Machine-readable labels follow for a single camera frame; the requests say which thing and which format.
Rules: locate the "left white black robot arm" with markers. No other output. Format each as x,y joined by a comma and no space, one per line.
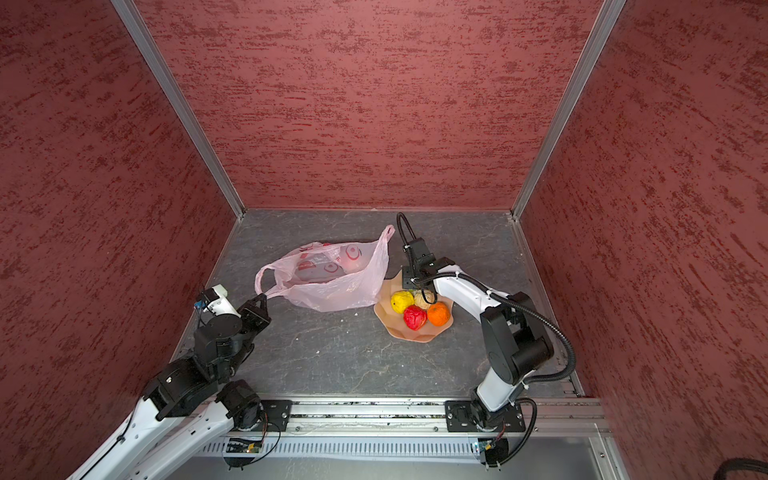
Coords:
193,400

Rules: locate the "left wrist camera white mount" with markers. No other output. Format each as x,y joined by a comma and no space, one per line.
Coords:
214,302

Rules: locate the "aluminium front rail frame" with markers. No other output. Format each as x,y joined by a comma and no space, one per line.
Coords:
391,417

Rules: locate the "left small circuit board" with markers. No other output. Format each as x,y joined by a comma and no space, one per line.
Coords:
243,446

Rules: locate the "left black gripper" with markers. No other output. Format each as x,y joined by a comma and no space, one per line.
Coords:
261,315

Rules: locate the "aluminium corner post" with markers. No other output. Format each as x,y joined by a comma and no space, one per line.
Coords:
136,27
600,32

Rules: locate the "black corrugated hose corner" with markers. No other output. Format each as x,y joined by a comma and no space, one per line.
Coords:
740,464

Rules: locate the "right aluminium corner post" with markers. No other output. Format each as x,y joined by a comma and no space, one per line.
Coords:
600,32

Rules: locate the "yellow fake lemon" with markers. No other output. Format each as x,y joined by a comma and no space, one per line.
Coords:
401,300

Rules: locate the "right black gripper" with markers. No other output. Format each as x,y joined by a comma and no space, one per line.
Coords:
407,278

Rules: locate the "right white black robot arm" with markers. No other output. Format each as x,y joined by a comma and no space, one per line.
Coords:
517,339

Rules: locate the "peach scalloped plate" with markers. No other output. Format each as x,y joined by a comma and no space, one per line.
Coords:
394,322

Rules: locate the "small circuit board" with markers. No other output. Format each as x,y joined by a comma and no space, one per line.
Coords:
485,447
243,446

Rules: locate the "red fake apple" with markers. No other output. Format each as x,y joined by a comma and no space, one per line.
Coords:
415,317

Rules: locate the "orange fake tangerine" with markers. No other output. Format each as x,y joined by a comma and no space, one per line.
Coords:
438,314

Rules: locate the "right small circuit board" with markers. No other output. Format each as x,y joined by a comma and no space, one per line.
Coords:
485,447

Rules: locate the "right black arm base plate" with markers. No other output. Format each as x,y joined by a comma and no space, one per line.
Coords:
464,416

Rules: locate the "left aluminium corner post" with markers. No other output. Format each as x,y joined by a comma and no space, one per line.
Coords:
136,27

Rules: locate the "white slotted cable duct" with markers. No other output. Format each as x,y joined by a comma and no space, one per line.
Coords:
450,449

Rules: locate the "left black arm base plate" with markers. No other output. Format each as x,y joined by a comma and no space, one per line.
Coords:
274,414

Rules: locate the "pink plastic shopping bag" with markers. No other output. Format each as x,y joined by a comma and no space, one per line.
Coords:
328,277

